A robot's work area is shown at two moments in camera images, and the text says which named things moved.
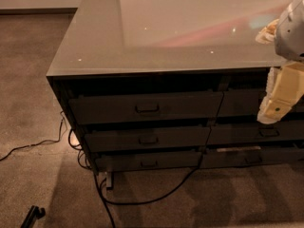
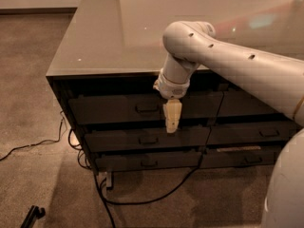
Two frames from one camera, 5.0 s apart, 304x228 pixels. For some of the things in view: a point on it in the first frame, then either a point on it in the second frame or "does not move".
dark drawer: (156, 108) does not move
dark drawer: (273, 133) does not move
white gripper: (291, 32) → (171, 88)
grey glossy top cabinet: (166, 77) does not move
